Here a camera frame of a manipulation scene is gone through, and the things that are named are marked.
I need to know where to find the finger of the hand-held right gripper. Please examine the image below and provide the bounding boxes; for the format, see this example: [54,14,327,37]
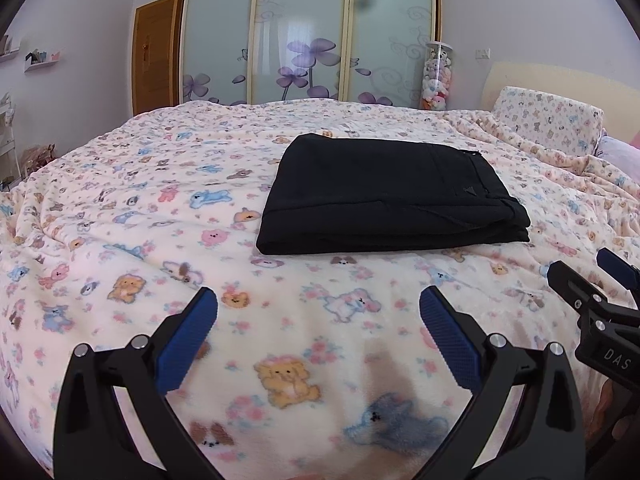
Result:
[546,259,622,333]
[595,247,640,312]

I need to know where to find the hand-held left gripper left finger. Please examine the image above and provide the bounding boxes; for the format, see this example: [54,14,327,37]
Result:
[52,286,222,480]

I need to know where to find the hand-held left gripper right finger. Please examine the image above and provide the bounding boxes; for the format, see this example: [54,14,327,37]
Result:
[418,285,587,480]

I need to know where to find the black pants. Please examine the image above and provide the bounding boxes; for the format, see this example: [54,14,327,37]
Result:
[255,132,532,256]

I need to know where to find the lilac pillow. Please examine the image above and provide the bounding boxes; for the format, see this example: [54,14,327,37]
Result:
[597,131,640,182]

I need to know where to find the bear printed fleece blanket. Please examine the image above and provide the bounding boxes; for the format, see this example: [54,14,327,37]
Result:
[0,97,640,480]

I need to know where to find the bear printed pillow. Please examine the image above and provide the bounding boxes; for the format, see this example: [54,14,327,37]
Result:
[492,85,606,156]

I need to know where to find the beige headboard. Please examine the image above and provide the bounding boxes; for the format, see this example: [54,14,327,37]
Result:
[480,62,640,127]

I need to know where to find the brown items pile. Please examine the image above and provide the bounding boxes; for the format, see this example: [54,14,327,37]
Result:
[20,143,57,167]

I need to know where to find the clear cylinder of plush toys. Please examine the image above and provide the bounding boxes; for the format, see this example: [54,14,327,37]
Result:
[420,41,455,111]

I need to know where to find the white storage rack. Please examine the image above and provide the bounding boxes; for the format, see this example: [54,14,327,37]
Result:
[0,90,21,184]

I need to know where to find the wooden door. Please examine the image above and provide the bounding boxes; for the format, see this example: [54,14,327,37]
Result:
[132,0,180,117]

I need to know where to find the floral glass door wardrobe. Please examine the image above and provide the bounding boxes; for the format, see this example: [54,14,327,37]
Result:
[172,0,444,109]

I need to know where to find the white wall shelf with items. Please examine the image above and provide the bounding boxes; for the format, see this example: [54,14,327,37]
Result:
[23,49,64,74]

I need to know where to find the white wall shelf with frame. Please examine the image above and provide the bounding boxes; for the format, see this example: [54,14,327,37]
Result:
[0,34,21,64]

